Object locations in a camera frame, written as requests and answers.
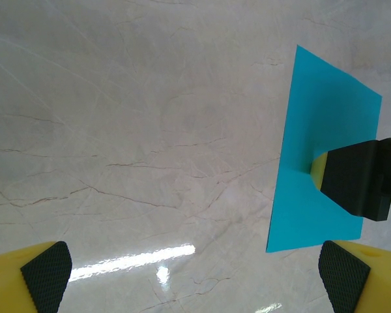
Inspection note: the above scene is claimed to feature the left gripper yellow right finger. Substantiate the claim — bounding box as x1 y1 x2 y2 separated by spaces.
318 240 391 313

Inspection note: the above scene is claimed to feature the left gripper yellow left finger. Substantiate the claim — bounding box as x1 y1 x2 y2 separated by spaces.
0 241 73 313

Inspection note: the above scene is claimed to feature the blue square paper sheet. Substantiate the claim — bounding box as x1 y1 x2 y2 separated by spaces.
265 44 383 254

